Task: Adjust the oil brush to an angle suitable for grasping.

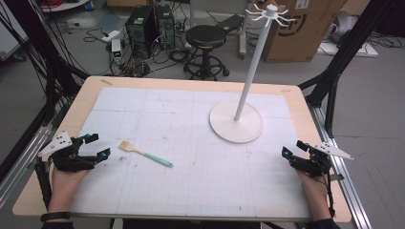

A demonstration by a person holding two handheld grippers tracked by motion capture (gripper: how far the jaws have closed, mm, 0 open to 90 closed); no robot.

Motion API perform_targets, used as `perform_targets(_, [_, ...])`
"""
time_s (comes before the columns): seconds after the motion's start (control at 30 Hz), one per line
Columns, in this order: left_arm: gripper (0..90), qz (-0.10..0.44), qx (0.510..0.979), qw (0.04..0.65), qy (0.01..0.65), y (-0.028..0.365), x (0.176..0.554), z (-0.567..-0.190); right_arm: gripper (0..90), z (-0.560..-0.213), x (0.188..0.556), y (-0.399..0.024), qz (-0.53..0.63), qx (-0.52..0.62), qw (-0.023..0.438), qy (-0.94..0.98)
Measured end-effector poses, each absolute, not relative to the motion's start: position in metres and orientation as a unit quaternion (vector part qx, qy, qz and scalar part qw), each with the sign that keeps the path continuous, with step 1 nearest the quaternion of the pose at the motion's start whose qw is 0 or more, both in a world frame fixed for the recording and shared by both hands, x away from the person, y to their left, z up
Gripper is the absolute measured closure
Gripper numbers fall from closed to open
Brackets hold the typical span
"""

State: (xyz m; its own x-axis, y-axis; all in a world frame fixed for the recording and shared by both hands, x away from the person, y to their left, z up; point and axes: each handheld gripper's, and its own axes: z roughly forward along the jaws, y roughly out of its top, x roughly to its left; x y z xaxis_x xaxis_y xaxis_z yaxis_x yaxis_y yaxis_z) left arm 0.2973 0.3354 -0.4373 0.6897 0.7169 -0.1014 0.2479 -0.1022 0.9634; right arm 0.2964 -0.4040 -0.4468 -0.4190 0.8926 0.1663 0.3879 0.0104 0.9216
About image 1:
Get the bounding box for black wrist band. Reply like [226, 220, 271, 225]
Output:
[39, 211, 72, 223]

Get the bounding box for black metal frame stand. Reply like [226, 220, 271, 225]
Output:
[297, 0, 396, 138]
[0, 0, 91, 184]

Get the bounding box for person's right hand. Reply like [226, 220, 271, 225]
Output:
[296, 169, 332, 222]

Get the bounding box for person's dark sleeve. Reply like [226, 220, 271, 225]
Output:
[40, 220, 75, 229]
[305, 218, 342, 229]

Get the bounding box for white hook stand rack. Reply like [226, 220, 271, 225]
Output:
[208, 2, 297, 144]

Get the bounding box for grey bag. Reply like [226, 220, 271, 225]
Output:
[327, 10, 360, 44]

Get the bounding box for teal handled wooden spatula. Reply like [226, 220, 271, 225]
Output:
[117, 139, 175, 169]

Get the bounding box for small device with green display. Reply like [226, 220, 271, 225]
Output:
[111, 38, 124, 65]

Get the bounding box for slim black computer tower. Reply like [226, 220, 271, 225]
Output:
[154, 4, 177, 51]

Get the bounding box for tangle of black floor cables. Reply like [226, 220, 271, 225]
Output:
[83, 27, 193, 78]

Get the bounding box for large black computer tower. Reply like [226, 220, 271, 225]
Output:
[124, 5, 160, 60]

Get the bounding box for brown cardboard box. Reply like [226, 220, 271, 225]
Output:
[261, 0, 349, 64]

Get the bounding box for white power strip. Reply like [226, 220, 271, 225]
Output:
[100, 29, 122, 44]

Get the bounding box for white flat board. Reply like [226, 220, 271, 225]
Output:
[316, 40, 380, 58]

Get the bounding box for person's left hand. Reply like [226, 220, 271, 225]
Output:
[47, 167, 92, 214]

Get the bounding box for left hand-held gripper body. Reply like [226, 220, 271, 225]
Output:
[37, 130, 98, 174]

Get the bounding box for white desk leg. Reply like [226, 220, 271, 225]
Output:
[237, 9, 256, 60]

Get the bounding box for aluminium rail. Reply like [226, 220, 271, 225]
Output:
[0, 125, 53, 208]
[307, 103, 373, 229]

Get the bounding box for black round stool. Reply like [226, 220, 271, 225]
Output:
[182, 24, 231, 82]

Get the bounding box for white grid mat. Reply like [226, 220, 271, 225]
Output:
[70, 86, 312, 219]

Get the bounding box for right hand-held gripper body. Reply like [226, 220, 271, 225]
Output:
[289, 141, 354, 178]

